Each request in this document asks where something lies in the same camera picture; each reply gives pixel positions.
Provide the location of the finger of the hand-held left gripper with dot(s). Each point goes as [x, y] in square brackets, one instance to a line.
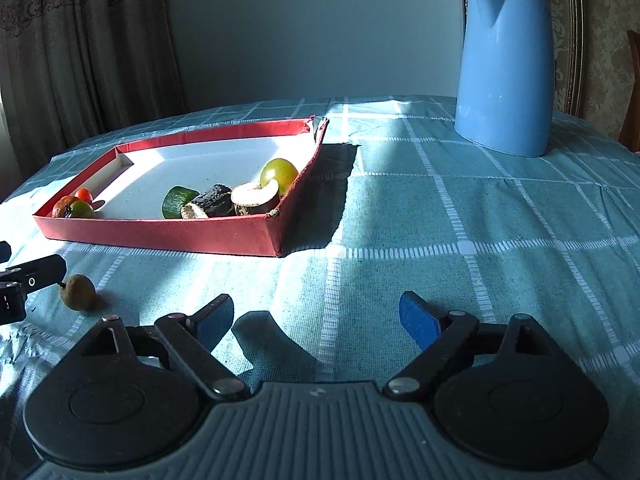
[42, 270]
[4, 252]

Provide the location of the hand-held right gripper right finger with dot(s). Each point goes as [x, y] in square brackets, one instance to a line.
[419, 320]

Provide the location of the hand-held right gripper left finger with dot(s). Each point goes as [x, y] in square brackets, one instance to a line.
[216, 319]

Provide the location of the brown round fruit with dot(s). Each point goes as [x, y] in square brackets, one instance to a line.
[78, 292]

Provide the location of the small green fruit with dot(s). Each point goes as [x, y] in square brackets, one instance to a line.
[83, 211]

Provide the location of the red cherry tomato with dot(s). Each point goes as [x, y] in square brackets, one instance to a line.
[83, 194]

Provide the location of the red cardboard box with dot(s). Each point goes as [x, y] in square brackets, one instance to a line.
[175, 235]

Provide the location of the green vegetable piece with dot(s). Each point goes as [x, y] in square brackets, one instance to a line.
[176, 201]

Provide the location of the large green tomato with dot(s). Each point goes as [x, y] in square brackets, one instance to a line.
[279, 175]

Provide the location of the orange fruit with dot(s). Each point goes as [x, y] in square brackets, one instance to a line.
[61, 207]

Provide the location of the teal checked tablecloth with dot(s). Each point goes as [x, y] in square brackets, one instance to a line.
[475, 260]

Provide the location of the dark bark piece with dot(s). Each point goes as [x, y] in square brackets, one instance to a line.
[215, 200]

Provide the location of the pale round wood slice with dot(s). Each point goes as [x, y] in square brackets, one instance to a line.
[255, 196]

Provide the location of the patterned grey curtain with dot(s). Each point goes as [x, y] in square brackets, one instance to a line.
[85, 60]

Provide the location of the blue kettle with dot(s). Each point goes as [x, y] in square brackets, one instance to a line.
[505, 75]

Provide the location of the wooden chair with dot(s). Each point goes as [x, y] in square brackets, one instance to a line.
[631, 95]

